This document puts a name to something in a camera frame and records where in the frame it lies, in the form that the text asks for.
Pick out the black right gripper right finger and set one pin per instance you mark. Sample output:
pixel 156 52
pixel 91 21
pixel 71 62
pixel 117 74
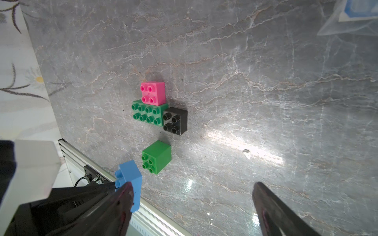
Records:
pixel 275 217

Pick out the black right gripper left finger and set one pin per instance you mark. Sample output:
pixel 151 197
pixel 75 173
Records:
pixel 111 217

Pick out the blue lego brick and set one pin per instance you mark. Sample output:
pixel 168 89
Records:
pixel 129 172

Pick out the dark green long lego brick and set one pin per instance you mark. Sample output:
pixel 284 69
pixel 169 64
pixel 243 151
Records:
pixel 150 114

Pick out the black lego brick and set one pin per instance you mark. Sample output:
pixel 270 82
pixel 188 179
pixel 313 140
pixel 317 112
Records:
pixel 175 120

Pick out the pink lego brick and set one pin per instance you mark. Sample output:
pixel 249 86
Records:
pixel 153 93

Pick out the light green lego brick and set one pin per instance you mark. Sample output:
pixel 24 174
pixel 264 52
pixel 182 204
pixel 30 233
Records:
pixel 156 156

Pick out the bagged blue face masks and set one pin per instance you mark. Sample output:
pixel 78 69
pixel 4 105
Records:
pixel 358 17

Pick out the aluminium rail frame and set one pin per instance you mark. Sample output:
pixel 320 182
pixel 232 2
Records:
pixel 148 220

